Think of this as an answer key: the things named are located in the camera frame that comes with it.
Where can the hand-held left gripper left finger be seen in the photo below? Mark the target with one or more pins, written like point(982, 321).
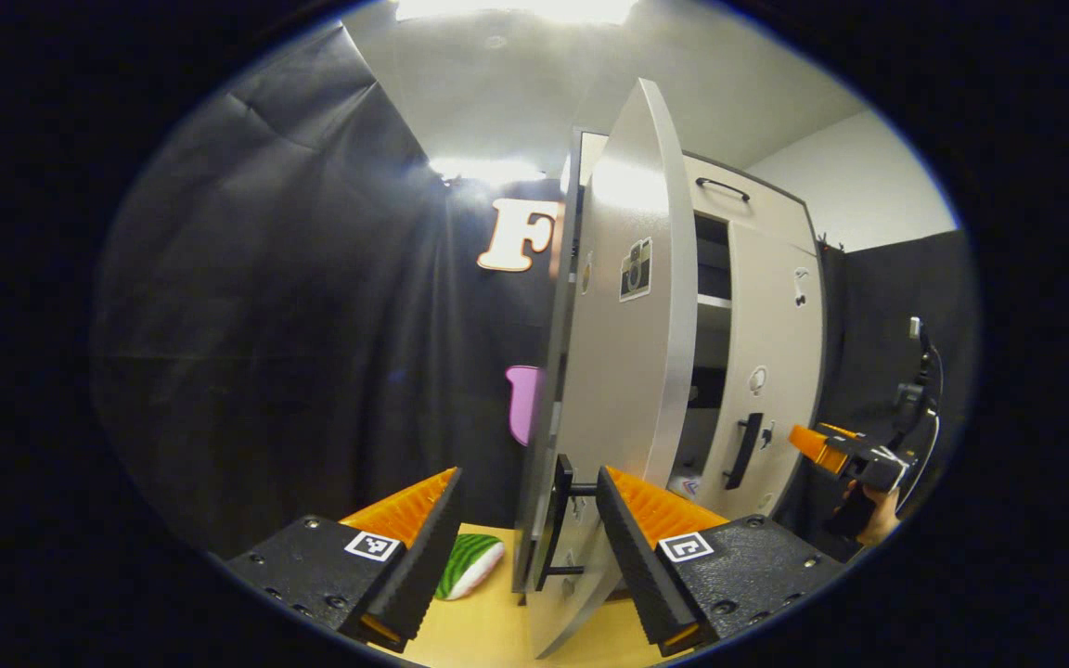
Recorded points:
point(423, 557)

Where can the white cabinet drawer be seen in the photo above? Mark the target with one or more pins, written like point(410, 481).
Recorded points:
point(766, 209)

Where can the ceiling light panel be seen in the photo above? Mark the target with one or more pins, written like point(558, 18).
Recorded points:
point(516, 7)

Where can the white canvas shoe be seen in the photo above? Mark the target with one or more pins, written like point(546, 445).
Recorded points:
point(686, 486)

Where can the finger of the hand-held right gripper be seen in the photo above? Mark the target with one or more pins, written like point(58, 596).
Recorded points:
point(817, 447)
point(843, 431)

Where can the white door with cat sticker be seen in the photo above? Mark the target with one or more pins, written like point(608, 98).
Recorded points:
point(776, 334)

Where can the white shoe cabinet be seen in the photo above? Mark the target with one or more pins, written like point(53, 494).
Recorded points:
point(715, 250)

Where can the white door with camera sticker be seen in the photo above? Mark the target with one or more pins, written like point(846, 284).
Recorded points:
point(627, 371)

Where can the green striped watermelon toy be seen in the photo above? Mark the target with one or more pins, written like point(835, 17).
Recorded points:
point(470, 561)

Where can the black backdrop clip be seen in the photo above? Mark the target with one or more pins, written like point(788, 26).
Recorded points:
point(831, 241)

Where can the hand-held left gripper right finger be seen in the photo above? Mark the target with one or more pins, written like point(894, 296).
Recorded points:
point(641, 566)

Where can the white cabinet shelf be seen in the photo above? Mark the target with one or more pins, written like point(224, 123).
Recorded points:
point(715, 301)

